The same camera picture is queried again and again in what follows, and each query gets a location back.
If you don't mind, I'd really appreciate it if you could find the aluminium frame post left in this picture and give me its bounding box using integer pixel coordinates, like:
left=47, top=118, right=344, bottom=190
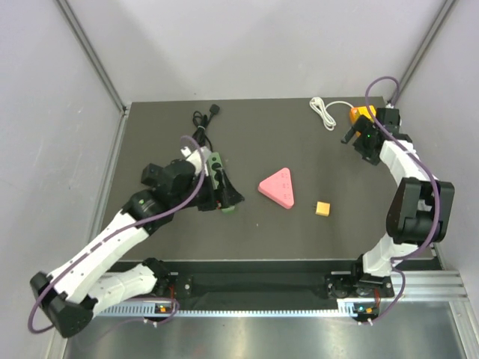
left=54, top=0, right=127, bottom=114

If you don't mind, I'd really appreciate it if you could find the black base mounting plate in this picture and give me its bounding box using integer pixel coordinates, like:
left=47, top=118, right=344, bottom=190
left=153, top=271, right=394, bottom=299

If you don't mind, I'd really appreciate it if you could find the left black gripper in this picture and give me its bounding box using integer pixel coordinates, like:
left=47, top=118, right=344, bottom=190
left=173, top=168, right=244, bottom=212

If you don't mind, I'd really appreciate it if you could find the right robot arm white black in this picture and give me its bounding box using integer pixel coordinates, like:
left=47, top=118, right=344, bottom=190
left=338, top=106, right=455, bottom=297

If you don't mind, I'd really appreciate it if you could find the aluminium frame post right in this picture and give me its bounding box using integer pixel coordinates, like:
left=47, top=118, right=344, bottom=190
left=387, top=0, right=458, bottom=104

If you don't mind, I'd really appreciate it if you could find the aluminium frame rail front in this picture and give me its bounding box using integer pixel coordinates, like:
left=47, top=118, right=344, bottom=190
left=59, top=271, right=469, bottom=304

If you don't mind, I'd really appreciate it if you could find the green power strip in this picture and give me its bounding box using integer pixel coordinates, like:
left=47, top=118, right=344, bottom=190
left=207, top=152, right=235, bottom=213

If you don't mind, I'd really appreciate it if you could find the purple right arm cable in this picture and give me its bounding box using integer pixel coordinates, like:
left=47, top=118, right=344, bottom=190
left=364, top=76, right=445, bottom=325

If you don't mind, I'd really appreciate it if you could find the white power cable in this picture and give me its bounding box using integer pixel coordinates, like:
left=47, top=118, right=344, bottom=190
left=309, top=96, right=355, bottom=132

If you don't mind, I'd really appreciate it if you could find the yellow plug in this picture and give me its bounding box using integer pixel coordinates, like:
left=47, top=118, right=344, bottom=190
left=314, top=201, right=331, bottom=217

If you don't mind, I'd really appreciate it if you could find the pink triangular socket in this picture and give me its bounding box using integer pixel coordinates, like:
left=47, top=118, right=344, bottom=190
left=257, top=168, right=295, bottom=209

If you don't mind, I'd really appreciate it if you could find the aluminium frame post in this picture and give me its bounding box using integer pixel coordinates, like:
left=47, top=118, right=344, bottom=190
left=387, top=0, right=458, bottom=104
left=54, top=0, right=127, bottom=114

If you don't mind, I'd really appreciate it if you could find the grey slotted cable duct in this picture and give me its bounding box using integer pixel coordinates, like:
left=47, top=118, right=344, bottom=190
left=97, top=301, right=378, bottom=319

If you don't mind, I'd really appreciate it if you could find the black power strip cable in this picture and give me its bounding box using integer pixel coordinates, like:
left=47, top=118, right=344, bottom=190
left=191, top=103, right=222, bottom=153

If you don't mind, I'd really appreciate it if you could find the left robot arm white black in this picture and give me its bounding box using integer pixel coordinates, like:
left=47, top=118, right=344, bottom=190
left=30, top=147, right=245, bottom=338

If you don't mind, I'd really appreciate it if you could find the orange yellow cube socket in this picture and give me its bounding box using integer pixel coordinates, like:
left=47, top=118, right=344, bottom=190
left=349, top=105, right=376, bottom=125

